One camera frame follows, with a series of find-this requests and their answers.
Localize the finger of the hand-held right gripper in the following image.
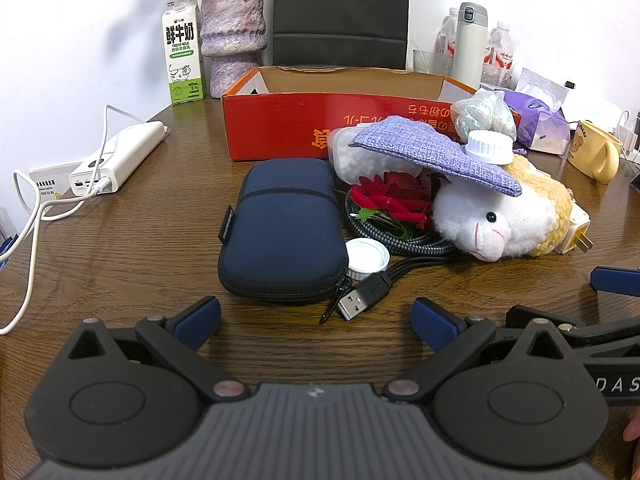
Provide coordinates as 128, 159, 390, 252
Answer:
505, 305, 640, 357
590, 266, 640, 297

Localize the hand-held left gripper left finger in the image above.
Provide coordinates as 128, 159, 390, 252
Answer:
65, 296, 251, 406

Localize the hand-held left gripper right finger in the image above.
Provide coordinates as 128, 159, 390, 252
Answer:
384, 297, 576, 405

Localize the white charger plug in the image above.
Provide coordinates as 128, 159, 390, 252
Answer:
559, 204, 596, 256

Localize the grey braided cable coil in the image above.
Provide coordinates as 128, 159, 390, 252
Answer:
344, 191, 457, 257

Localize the black USB cable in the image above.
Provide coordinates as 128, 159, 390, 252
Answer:
320, 254, 418, 324

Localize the white jar lid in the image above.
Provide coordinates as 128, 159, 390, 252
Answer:
345, 238, 391, 281

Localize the navy zip pouch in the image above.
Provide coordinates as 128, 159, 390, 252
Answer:
218, 158, 352, 306

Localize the red artificial rose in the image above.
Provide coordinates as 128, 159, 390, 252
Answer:
347, 170, 437, 227

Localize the purple fabric pouch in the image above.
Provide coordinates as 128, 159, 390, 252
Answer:
347, 116, 523, 197

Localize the clear plastic bag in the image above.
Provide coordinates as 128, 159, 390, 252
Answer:
452, 87, 519, 139

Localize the red cardboard box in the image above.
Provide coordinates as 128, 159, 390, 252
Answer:
221, 65, 522, 162

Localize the wooden desktop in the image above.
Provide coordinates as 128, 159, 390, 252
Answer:
0, 75, 640, 480

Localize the person's right hand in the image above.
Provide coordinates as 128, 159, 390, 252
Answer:
623, 405, 640, 444

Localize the yellow mug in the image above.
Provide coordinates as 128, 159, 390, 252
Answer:
566, 119, 624, 185

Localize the purple tissue pack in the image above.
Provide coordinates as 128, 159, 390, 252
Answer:
500, 66, 572, 155

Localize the white power strip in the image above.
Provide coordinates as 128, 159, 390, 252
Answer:
68, 120, 166, 197

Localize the white label card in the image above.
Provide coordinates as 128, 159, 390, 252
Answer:
29, 166, 72, 200

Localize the clear water bottle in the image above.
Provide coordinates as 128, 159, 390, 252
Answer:
482, 22, 516, 87
434, 9, 459, 61

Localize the clear glass cup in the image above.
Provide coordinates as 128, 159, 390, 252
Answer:
412, 49, 454, 77

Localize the white and green milk carton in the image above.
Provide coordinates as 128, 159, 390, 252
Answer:
161, 0, 205, 106

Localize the white thermos bottle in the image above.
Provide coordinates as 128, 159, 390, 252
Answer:
452, 2, 489, 86

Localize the purple textured vase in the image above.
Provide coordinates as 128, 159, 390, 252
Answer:
199, 0, 266, 99

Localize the black paper bag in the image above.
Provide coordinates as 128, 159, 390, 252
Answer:
272, 0, 412, 69

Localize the white wall charger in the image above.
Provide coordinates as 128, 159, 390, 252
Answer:
616, 107, 640, 162

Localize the white charging cable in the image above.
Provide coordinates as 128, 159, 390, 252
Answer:
0, 104, 167, 336

